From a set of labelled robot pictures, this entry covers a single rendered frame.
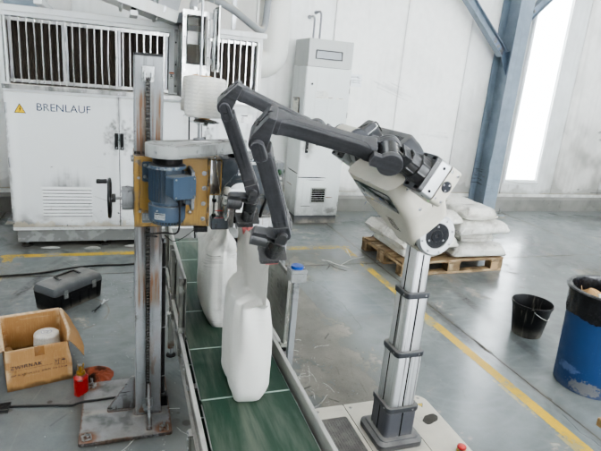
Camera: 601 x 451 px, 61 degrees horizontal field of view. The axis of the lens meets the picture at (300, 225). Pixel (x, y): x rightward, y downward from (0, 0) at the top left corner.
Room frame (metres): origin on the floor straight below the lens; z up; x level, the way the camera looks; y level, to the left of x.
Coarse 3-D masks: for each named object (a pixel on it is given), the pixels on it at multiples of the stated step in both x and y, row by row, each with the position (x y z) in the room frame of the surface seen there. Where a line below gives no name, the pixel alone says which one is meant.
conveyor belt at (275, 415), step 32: (192, 256) 3.55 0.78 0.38; (192, 288) 2.97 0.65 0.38; (192, 320) 2.54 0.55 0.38; (192, 352) 2.22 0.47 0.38; (224, 384) 1.97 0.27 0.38; (224, 416) 1.75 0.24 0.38; (256, 416) 1.77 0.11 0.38; (288, 416) 1.79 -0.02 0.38; (224, 448) 1.57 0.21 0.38; (256, 448) 1.58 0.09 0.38; (288, 448) 1.60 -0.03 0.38
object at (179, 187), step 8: (168, 176) 1.96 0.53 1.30; (176, 176) 1.96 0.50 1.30; (184, 176) 1.96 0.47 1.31; (192, 176) 1.98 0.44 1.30; (168, 184) 1.95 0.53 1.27; (176, 184) 1.93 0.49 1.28; (184, 184) 1.95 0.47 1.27; (192, 184) 1.98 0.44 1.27; (168, 192) 1.95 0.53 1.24; (176, 192) 1.93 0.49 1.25; (184, 192) 1.95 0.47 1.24; (192, 192) 1.98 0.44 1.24
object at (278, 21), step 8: (264, 0) 5.49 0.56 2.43; (280, 0) 5.46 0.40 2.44; (288, 0) 5.53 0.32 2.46; (272, 8) 5.45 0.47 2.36; (280, 8) 5.47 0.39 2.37; (288, 8) 5.54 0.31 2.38; (272, 16) 5.45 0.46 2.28; (280, 16) 5.47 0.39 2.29; (288, 16) 5.55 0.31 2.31; (272, 24) 5.45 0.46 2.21; (280, 24) 5.47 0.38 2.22; (288, 24) 5.56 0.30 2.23; (288, 32) 5.58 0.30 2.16
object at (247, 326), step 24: (240, 240) 2.24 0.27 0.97; (240, 264) 2.22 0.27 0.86; (264, 264) 1.85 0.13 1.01; (240, 288) 2.00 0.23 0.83; (264, 288) 1.83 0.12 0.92; (240, 312) 1.87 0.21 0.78; (264, 312) 1.86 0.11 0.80; (240, 336) 1.84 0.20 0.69; (264, 336) 1.85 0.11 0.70; (240, 360) 1.83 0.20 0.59; (264, 360) 1.85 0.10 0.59; (240, 384) 1.83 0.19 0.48; (264, 384) 1.86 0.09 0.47
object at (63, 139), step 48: (0, 48) 4.35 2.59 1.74; (48, 48) 4.55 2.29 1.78; (96, 48) 4.69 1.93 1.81; (144, 48) 4.72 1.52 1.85; (240, 48) 5.02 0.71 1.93; (48, 96) 4.47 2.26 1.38; (96, 96) 4.60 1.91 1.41; (48, 144) 4.46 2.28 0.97; (96, 144) 4.59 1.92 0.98; (48, 192) 4.45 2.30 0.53; (96, 192) 4.59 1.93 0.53; (48, 240) 4.48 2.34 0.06; (96, 240) 4.62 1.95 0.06
